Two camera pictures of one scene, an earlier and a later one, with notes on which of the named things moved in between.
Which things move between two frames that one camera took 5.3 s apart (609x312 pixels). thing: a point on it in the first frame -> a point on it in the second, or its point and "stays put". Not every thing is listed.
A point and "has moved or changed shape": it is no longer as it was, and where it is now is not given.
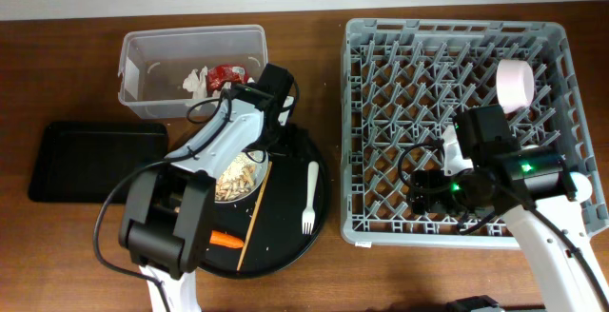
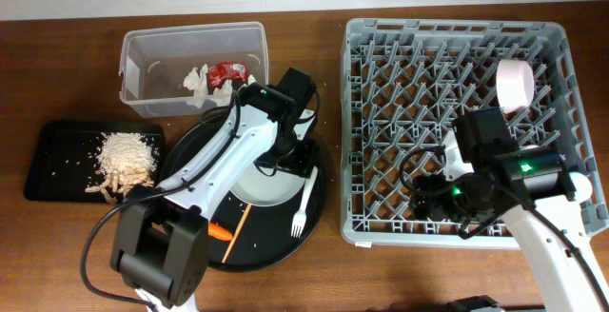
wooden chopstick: x=259 y=202 -> x=236 y=233
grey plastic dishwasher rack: x=402 y=82 stays put
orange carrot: x=225 y=239 has moved or changed shape
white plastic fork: x=308 y=213 -> x=300 y=217
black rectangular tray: x=82 y=162 stays put
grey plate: x=242 y=176 has moved or changed shape
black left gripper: x=264 y=146 -> x=304 y=163
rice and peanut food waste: x=238 y=179 has moved or changed shape
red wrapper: x=220 y=74 stays put
